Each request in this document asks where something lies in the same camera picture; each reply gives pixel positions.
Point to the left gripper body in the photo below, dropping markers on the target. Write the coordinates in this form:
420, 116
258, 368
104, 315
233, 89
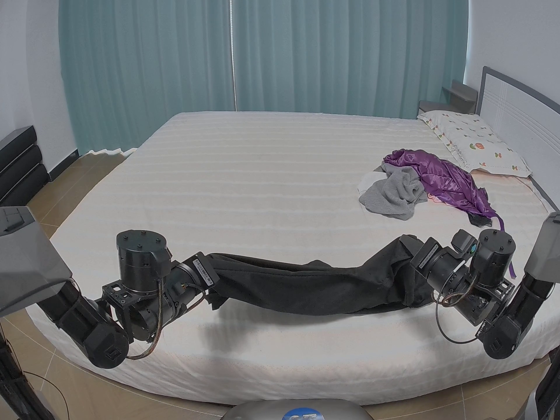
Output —
201, 271

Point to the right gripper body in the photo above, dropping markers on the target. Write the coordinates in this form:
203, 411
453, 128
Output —
442, 267

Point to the black T-shirt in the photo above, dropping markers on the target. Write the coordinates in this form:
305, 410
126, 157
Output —
306, 287

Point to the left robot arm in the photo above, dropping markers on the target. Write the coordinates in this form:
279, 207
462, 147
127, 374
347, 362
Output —
35, 269

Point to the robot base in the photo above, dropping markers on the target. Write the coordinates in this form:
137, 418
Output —
262, 411

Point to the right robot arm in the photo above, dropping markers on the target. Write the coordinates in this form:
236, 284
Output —
496, 256

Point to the bed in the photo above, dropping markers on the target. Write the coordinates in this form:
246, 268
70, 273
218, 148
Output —
262, 182

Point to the black lace garment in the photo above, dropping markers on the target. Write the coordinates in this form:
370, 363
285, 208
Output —
479, 219

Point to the pink garment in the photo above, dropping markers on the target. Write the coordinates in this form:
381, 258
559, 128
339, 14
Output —
434, 197

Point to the grey garment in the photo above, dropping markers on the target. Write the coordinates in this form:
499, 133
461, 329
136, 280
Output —
393, 195

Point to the purple satin garment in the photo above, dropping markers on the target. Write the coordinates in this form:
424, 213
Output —
446, 177

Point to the white garment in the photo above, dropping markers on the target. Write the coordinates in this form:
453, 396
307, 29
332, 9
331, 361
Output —
367, 181

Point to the white printed pillow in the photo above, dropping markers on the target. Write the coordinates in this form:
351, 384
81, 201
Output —
477, 142

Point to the grey bedside table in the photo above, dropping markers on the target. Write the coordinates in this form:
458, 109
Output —
459, 94

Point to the black chest of drawers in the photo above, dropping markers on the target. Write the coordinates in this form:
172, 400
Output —
19, 164

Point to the blue-green curtain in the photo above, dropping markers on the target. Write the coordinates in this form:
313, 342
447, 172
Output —
350, 42
148, 59

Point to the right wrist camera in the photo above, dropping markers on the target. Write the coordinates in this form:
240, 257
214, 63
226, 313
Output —
463, 241

